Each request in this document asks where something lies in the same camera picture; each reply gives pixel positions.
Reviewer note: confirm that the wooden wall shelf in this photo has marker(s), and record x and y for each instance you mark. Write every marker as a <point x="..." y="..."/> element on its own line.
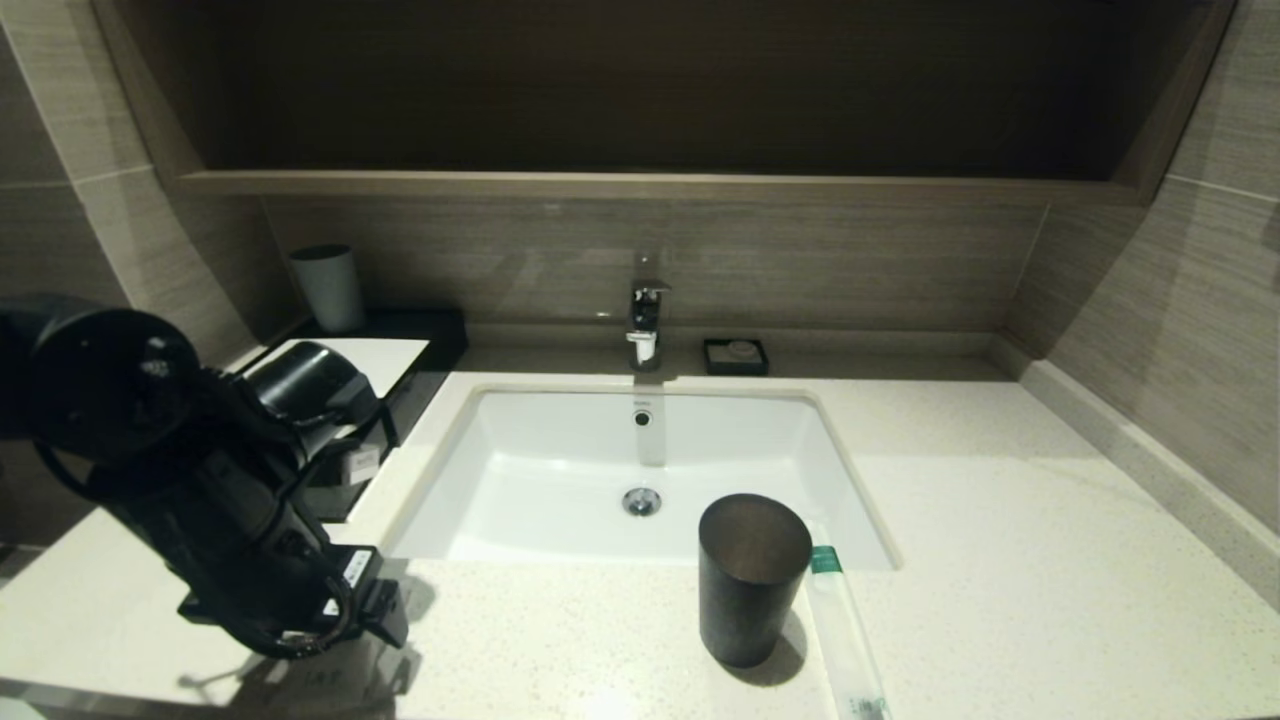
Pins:
<point x="640" y="185"/>

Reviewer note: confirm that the black box white ribbed top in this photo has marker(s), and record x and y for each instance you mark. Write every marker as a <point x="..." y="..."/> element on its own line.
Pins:
<point x="395" y="355"/>

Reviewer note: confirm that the white sink basin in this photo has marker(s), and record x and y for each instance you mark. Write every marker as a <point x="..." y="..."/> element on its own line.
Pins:
<point x="560" y="470"/>

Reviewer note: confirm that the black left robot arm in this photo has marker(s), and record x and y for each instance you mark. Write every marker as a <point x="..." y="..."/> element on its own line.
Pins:
<point x="100" y="385"/>

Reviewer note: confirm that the chrome faucet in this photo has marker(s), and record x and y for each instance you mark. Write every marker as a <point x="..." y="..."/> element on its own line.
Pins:
<point x="646" y="315"/>

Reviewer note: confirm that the dark tumbler cup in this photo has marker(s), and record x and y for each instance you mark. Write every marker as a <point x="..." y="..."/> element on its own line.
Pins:
<point x="745" y="600"/>

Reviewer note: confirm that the square shower cap packet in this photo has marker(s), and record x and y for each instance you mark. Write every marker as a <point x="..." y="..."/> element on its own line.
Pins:
<point x="335" y="682"/>

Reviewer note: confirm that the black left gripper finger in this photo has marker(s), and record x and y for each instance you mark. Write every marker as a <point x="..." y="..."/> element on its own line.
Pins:
<point x="382" y="596"/>
<point x="388" y="628"/>

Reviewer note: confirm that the round beige soap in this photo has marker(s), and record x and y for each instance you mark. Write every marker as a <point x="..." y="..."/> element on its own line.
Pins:
<point x="741" y="350"/>

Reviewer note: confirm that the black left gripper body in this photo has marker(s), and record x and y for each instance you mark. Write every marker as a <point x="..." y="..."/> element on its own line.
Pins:
<point x="290" y="600"/>

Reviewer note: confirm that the chrome sink drain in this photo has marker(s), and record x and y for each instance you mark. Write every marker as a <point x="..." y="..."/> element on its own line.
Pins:
<point x="642" y="500"/>

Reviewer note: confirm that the grey cup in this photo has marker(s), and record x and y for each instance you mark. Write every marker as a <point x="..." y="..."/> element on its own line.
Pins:
<point x="330" y="290"/>

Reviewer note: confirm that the long green label packet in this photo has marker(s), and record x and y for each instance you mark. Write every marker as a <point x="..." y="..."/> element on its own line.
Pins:
<point x="845" y="640"/>

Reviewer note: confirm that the black soap dish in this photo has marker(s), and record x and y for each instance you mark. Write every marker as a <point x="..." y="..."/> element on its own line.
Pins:
<point x="712" y="360"/>

